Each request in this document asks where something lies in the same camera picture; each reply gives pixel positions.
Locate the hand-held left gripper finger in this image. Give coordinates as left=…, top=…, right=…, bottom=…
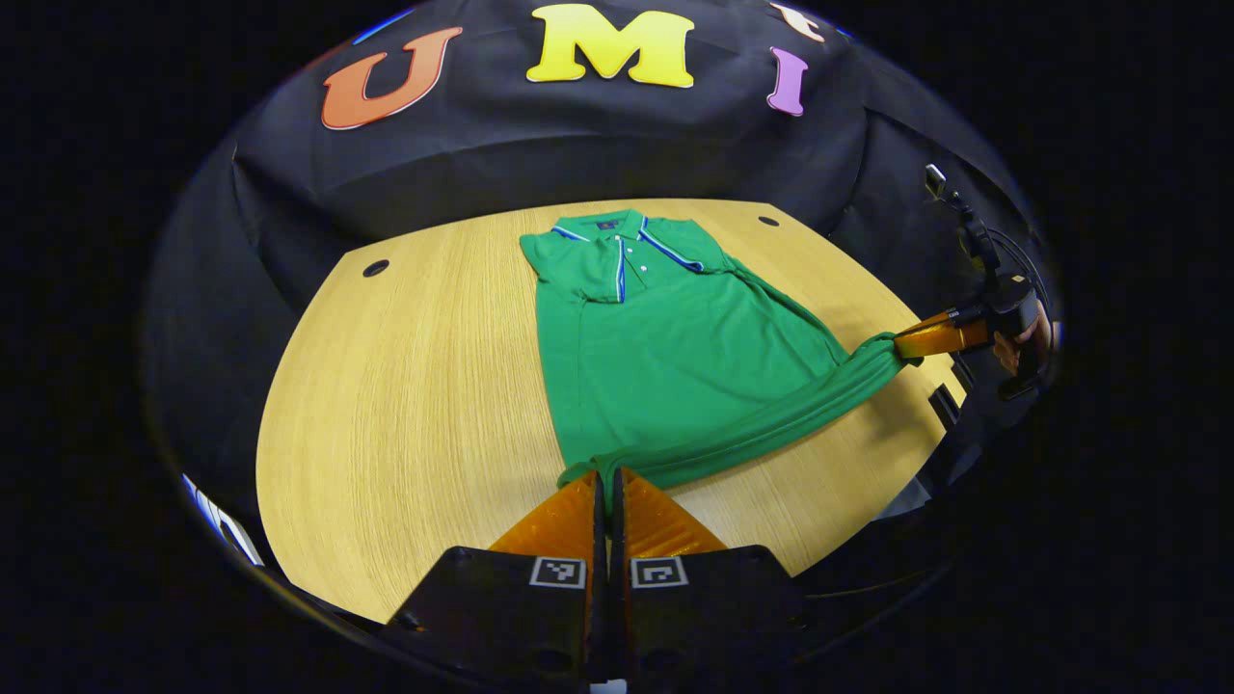
left=384, top=468, right=610, bottom=690
left=609, top=467, right=813, bottom=687

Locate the green T-shirt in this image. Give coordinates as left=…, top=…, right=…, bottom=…
left=519, top=207, right=909, bottom=494

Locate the computer monitor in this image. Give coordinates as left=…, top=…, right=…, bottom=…
left=181, top=472, right=267, bottom=570

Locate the black backdrop cloth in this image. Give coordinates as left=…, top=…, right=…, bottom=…
left=145, top=0, right=1061, bottom=579

